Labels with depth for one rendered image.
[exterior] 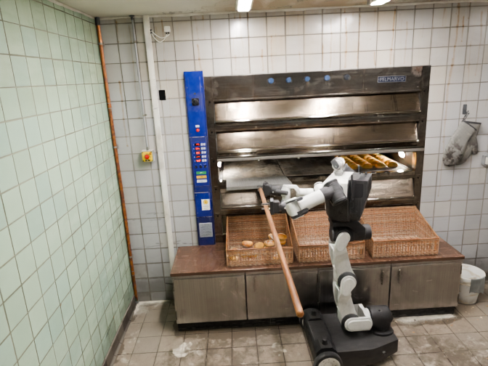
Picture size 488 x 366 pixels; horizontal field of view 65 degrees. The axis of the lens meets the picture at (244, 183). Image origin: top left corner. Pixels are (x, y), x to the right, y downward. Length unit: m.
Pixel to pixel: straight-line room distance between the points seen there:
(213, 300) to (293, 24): 2.37
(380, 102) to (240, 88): 1.23
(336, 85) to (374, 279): 1.67
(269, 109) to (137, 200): 1.44
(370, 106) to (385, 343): 1.92
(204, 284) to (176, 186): 0.91
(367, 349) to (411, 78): 2.24
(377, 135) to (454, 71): 0.82
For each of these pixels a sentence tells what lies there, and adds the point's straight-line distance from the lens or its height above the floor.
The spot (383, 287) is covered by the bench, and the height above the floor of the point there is 0.33.
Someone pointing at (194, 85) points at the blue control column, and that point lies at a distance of 3.36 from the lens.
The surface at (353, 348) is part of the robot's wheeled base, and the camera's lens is 3.11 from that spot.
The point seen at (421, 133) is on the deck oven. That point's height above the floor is 1.52.
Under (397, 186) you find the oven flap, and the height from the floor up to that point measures 1.04.
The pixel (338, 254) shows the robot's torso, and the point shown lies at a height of 0.86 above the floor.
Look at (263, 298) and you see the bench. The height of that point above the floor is 0.29.
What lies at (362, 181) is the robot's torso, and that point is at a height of 1.40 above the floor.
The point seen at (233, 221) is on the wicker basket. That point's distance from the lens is 3.57.
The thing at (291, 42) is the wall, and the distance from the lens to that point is 3.42.
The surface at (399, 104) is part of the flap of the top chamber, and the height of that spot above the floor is 1.78.
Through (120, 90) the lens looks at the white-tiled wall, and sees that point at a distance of 3.50.
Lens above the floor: 2.09
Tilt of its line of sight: 16 degrees down
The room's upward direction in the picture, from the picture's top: 3 degrees counter-clockwise
